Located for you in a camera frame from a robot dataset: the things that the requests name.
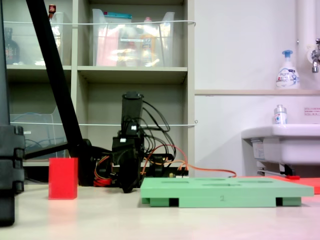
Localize beige shelf unit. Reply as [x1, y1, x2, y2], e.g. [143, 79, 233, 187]
[0, 0, 196, 176]

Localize red capped bottle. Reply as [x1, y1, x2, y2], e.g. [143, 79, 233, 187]
[47, 3, 63, 51]

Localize green shape sorting board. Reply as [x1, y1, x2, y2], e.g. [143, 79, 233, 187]
[139, 176, 315, 209]

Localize red text wall label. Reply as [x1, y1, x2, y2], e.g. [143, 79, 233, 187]
[303, 106, 320, 117]

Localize small white bottle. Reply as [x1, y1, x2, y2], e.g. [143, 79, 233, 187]
[273, 104, 288, 125]

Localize white shelf cord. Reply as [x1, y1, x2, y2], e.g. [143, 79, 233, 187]
[9, 120, 199, 127]
[2, 20, 197, 27]

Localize long orange wire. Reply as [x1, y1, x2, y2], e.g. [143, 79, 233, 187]
[174, 159, 238, 179]

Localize black forearm wire bundle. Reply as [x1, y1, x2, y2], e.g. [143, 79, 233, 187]
[139, 99, 172, 155]

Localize notched black tripod leg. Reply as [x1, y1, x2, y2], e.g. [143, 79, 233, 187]
[0, 0, 26, 227]

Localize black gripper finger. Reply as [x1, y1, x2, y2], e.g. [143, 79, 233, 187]
[127, 159, 141, 193]
[112, 149, 131, 194]

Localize white sink sticker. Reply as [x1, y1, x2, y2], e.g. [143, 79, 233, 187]
[251, 138, 265, 161]

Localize clear bin with cables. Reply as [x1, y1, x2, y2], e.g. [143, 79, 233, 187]
[9, 104, 70, 161]

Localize metal faucet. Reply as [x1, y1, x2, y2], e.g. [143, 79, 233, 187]
[306, 38, 320, 74]

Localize clear bin with supplies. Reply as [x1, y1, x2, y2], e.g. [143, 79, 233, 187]
[91, 8, 176, 68]

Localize white soap pump bottle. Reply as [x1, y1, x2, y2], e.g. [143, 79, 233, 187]
[275, 49, 301, 90]

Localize blue topped bag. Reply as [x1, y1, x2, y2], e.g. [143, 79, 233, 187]
[103, 12, 133, 25]

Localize red and yellow wires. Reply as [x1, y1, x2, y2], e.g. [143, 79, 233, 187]
[93, 154, 118, 188]

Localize white sink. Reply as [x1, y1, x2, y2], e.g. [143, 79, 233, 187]
[241, 123, 320, 166]

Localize sink mounting bracket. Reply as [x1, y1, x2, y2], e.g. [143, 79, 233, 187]
[256, 161, 297, 177]

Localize red square block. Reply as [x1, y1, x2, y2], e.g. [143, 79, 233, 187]
[48, 157, 79, 201]

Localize yellow label bottle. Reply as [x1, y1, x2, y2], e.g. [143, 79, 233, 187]
[139, 16, 157, 67]

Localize black tripod spreader bar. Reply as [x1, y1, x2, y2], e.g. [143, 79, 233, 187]
[23, 143, 72, 161]

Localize clear bin with bottles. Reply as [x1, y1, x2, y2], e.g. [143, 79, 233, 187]
[2, 11, 66, 66]

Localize dark glass bottle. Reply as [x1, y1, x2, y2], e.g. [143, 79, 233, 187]
[3, 27, 21, 65]

